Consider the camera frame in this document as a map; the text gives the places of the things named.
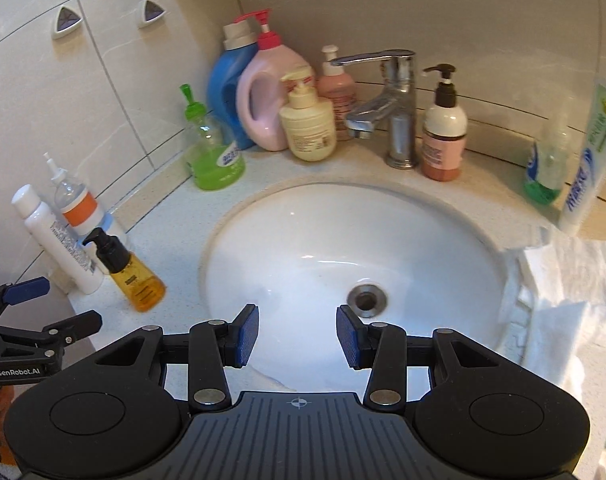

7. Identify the orange bottle black pump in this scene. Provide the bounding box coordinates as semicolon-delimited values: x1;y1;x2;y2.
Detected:
82;228;166;312

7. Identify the left hand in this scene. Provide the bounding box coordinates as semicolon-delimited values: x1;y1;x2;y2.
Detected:
0;386;16;466

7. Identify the sink drain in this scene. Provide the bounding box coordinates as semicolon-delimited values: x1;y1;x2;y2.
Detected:
346;284;388;318

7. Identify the tall white bottle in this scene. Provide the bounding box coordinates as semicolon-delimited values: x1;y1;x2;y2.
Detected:
12;184;104;295

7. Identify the clear bottle orange label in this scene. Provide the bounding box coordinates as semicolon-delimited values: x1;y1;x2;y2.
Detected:
44;153;106;238

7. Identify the white sink basin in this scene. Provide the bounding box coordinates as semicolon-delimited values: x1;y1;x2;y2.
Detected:
200;183;507;392

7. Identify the white jar blue lid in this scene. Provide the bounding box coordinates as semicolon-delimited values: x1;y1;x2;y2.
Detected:
100;212;128;247

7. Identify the green soap pump bottle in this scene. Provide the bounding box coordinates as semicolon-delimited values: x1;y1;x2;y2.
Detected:
181;84;245;191

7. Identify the white paper towel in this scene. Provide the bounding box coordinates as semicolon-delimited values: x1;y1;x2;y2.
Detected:
495;228;606;400

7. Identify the white pink lotion bottle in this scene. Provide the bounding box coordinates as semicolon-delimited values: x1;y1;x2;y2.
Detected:
421;63;468;182

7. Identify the cream pump bottle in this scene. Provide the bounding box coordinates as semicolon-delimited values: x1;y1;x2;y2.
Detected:
279;64;338;162

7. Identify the chrome faucet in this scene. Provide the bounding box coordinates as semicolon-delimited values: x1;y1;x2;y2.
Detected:
330;49;418;169

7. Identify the clear green soap bottle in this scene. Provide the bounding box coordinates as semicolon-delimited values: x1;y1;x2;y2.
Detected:
524;113;571;205

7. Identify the pink detergent pump bottle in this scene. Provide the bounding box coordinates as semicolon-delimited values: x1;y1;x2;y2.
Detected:
235;9;306;152

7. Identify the small pink pump bottle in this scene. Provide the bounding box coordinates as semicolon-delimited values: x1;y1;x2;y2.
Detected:
316;44;356;141

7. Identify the toothpaste tube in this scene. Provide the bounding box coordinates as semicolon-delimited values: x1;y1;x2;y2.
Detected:
558;78;606;236

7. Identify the blue detergent bottle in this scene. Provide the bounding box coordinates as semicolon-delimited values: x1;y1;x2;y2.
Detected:
207;20;259;150

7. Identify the wall hook left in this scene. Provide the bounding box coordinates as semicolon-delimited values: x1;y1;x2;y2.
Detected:
52;6;83;40

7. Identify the wall hook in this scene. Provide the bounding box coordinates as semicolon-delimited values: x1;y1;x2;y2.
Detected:
52;6;83;40
136;0;166;29

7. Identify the wall hook right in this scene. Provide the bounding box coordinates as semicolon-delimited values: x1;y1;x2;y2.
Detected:
136;0;166;29

